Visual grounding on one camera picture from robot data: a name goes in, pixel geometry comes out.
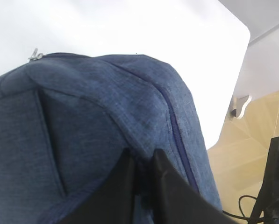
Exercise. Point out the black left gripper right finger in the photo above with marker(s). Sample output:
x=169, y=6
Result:
x=174, y=201

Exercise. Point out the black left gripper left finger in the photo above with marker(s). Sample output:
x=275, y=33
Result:
x=113, y=201

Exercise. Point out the navy blue lunch bag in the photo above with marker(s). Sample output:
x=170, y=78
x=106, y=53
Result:
x=65, y=120

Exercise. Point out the grey table foot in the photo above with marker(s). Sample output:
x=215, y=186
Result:
x=238, y=106

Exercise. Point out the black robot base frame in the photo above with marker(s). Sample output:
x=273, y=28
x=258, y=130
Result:
x=266, y=207

